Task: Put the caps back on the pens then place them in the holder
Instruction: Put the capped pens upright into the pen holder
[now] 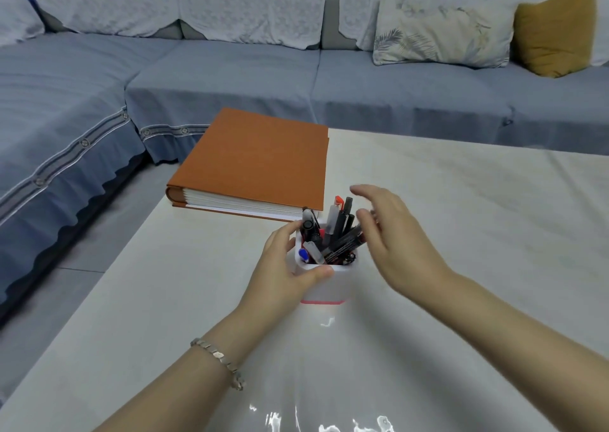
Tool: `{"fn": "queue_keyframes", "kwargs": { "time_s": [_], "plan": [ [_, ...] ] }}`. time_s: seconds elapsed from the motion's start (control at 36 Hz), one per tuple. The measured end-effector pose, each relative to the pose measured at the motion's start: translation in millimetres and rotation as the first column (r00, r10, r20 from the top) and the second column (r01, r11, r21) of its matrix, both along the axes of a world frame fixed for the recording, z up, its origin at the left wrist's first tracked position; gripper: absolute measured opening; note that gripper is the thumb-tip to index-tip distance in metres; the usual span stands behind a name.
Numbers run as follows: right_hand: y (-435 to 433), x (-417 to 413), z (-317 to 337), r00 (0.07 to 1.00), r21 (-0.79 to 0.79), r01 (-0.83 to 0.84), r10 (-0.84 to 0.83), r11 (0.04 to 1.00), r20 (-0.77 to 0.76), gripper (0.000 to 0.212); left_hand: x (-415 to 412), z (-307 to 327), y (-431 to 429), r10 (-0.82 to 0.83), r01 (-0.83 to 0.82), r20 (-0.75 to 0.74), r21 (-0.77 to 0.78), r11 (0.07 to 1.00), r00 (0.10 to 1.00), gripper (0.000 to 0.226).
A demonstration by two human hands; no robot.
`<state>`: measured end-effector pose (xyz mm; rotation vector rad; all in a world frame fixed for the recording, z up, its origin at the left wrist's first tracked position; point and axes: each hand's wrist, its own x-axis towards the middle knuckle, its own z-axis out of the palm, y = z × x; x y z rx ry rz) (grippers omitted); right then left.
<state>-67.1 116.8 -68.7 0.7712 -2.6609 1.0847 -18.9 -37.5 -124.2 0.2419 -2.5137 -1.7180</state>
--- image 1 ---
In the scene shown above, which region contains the pale bead bracelet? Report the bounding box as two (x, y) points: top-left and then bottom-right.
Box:
(190, 337), (245, 392)

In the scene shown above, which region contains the white table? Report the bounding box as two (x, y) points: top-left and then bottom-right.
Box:
(0, 128), (609, 432)

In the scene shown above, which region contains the silver grey barrel pen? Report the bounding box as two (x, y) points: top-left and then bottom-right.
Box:
(303, 241), (327, 265)

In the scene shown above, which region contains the orange cover binder album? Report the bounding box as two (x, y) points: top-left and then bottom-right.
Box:
(165, 108), (330, 222)

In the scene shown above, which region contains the mustard yellow cushion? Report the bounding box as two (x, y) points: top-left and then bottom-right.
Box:
(513, 0), (599, 79)

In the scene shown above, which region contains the pale blue cushion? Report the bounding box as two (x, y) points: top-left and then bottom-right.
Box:
(0, 0), (45, 47)

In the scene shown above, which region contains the red white pen holder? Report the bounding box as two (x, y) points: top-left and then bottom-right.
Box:
(294, 217), (358, 306)

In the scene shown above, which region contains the person's right hand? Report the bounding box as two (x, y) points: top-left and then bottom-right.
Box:
(350, 184), (460, 311)

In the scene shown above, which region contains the person's right forearm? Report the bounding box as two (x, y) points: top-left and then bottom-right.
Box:
(426, 272), (609, 432)

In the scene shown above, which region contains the blue grey sofa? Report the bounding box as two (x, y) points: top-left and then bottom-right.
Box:
(0, 0), (609, 323)

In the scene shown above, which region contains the person's left hand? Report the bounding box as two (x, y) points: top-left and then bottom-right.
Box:
(202, 221), (336, 376)

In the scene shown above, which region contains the leaf print cushion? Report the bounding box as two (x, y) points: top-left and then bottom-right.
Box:
(372, 0), (517, 70)

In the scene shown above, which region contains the black whiteboard marker pen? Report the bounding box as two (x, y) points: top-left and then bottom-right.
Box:
(325, 226), (368, 265)

